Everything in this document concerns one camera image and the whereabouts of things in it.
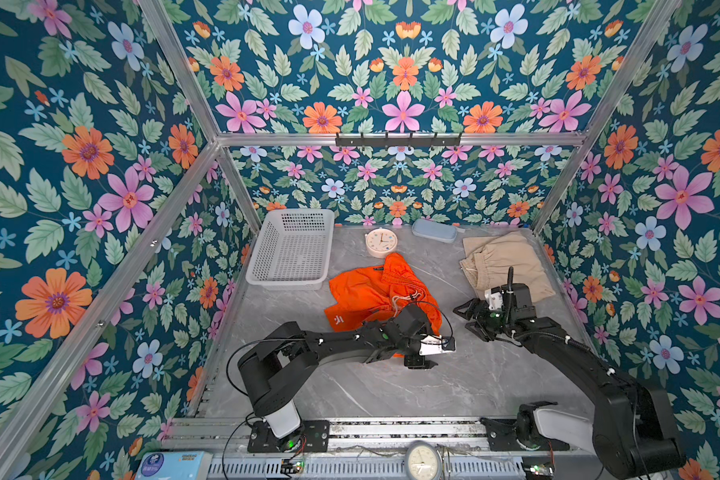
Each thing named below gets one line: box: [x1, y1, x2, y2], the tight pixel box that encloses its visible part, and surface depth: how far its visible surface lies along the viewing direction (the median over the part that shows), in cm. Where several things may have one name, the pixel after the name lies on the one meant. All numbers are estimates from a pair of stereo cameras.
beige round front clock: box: [404, 440, 439, 480], surface depth 68 cm
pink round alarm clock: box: [364, 227, 398, 259], surface depth 114 cm
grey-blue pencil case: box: [411, 219, 458, 243], surface depth 117 cm
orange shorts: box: [324, 253, 443, 335], surface depth 99 cm
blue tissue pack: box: [135, 450, 213, 480], surface depth 67 cm
